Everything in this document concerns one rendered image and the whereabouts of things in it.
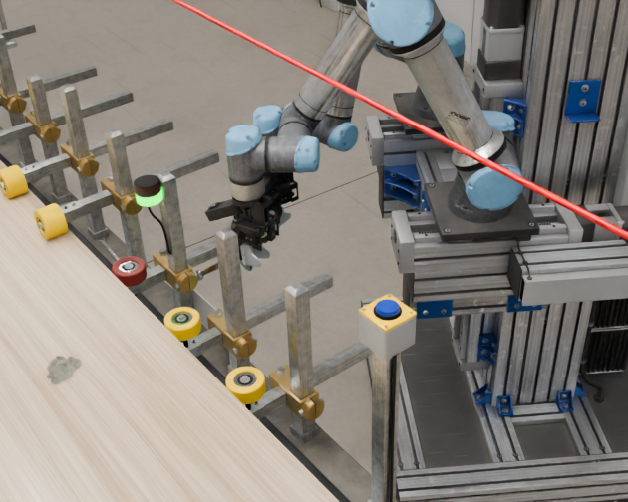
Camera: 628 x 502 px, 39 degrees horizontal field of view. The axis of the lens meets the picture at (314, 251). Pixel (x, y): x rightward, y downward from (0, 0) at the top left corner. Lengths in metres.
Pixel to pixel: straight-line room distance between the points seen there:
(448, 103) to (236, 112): 3.13
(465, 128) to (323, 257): 1.95
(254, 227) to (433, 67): 0.53
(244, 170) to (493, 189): 0.51
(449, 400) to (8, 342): 1.34
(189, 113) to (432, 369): 2.47
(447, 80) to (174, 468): 0.89
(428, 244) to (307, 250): 1.68
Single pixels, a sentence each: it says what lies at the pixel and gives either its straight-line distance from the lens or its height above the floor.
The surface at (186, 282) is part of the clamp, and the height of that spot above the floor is 0.85.
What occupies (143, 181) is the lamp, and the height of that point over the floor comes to 1.14.
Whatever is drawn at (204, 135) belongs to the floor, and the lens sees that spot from 4.60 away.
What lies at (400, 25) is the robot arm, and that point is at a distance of 1.66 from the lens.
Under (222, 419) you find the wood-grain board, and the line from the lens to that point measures 1.76.
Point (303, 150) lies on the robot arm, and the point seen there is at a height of 1.27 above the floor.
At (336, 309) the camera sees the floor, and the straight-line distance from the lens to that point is 3.39.
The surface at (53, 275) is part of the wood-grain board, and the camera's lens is 2.21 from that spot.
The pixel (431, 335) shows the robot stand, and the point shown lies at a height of 0.21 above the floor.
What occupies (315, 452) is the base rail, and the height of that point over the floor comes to 0.70.
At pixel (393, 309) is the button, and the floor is 1.23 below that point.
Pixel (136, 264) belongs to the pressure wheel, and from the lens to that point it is 2.18.
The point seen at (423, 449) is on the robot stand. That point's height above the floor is 0.21.
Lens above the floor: 2.17
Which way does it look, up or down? 36 degrees down
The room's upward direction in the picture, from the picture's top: 2 degrees counter-clockwise
